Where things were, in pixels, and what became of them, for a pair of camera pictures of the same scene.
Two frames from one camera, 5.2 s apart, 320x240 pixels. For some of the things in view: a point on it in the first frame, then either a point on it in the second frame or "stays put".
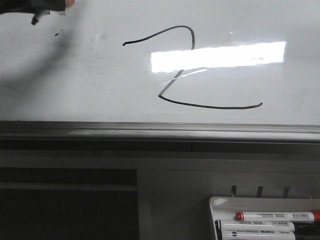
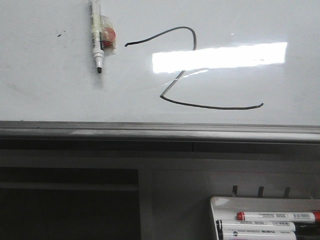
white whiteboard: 245,62 stays put
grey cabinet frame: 139,194 stays put
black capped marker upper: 253,225 stays put
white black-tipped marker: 38,14 → 97,47
